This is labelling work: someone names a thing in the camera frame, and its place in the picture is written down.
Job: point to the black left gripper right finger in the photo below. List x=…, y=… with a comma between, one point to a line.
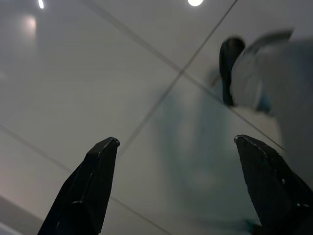
x=276, y=191

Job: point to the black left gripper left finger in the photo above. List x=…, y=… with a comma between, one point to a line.
x=88, y=191

